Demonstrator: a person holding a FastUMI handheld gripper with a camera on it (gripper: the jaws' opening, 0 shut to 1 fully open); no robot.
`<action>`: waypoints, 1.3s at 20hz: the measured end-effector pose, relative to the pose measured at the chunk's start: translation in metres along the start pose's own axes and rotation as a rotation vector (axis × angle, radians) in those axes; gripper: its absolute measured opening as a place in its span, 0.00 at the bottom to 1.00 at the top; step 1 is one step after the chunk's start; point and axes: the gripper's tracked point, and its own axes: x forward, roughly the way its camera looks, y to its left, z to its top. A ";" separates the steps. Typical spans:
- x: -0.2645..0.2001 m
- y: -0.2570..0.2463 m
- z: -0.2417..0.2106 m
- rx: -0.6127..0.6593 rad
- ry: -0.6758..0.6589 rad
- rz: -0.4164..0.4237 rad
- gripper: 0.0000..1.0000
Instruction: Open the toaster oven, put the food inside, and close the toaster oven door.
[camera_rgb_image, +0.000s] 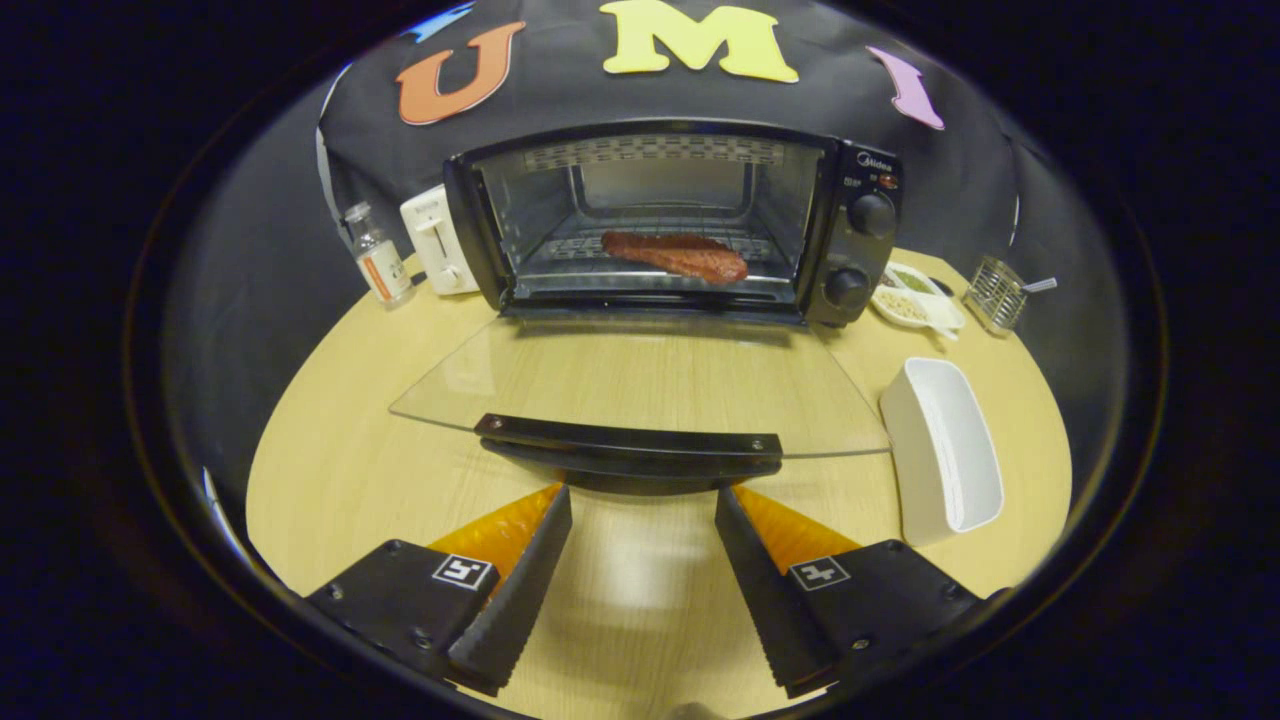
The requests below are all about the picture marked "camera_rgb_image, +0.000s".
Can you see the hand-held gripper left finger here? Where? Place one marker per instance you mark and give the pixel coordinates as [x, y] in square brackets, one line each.
[515, 605]

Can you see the clear bottle with orange label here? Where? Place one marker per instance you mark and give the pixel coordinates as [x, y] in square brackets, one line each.
[380, 265]

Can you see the small black round object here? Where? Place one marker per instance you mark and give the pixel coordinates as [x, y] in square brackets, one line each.
[941, 287]

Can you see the white pop-up toaster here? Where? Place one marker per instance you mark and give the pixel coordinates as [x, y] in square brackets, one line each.
[435, 245]

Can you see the brown meat slice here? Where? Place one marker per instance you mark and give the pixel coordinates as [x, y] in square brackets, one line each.
[685, 258]

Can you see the white divided condiment dish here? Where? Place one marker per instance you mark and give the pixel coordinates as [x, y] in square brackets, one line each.
[915, 300]

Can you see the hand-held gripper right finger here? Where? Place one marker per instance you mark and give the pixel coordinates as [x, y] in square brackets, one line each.
[765, 600]

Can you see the black toaster oven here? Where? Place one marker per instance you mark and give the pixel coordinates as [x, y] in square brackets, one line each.
[865, 250]

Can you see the metal mesh utensil holder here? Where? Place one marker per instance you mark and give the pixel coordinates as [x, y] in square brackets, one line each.
[993, 297]

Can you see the white rectangular dish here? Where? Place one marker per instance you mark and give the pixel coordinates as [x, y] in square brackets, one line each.
[950, 450]

